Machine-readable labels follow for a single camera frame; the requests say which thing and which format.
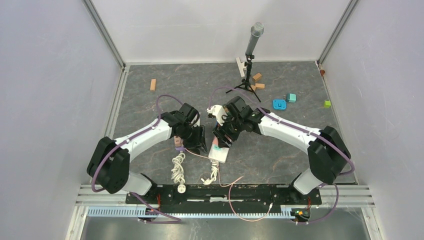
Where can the pink cube socket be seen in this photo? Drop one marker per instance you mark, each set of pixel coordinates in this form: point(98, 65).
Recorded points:
point(215, 142)

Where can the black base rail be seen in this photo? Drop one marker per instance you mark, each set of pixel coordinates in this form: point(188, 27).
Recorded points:
point(240, 198)

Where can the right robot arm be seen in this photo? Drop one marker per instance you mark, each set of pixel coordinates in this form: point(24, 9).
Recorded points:
point(328, 156)

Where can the grey microphone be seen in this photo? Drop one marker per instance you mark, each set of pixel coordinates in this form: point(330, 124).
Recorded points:
point(256, 31)

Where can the white multicolour power strip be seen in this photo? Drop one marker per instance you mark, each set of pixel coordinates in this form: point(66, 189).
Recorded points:
point(218, 154)

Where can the small green cube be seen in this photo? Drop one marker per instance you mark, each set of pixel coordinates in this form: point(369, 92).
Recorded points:
point(327, 104)

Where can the brown charger plug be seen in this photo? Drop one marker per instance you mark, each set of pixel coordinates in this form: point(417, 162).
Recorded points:
point(178, 142)

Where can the white bracket piece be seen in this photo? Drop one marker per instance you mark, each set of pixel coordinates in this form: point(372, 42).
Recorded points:
point(241, 67)

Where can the left wooden block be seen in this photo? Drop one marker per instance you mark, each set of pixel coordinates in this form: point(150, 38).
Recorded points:
point(153, 85)

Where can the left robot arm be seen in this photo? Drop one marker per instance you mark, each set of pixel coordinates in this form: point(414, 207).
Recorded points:
point(109, 165)

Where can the upper wooden block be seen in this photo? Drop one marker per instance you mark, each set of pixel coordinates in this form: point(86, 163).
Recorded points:
point(257, 77)

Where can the blue flat adapter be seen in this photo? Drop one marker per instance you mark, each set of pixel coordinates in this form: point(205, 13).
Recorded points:
point(279, 104)

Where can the lower wooden block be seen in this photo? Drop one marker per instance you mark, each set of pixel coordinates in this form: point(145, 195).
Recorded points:
point(259, 86)

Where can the black tripod stand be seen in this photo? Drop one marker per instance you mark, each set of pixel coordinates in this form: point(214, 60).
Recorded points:
point(245, 82)

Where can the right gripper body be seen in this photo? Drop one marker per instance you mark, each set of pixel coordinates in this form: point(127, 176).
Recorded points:
point(231, 128)

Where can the teal plug adapter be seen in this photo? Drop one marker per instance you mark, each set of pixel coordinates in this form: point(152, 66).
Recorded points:
point(291, 97)

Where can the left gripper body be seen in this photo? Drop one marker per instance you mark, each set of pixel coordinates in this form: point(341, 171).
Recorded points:
point(193, 136)

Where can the purple USB power strip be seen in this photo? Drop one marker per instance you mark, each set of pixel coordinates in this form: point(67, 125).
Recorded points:
point(180, 149)

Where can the wooden block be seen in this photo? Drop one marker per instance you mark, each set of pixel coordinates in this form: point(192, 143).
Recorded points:
point(257, 77)
point(153, 85)
point(259, 86)

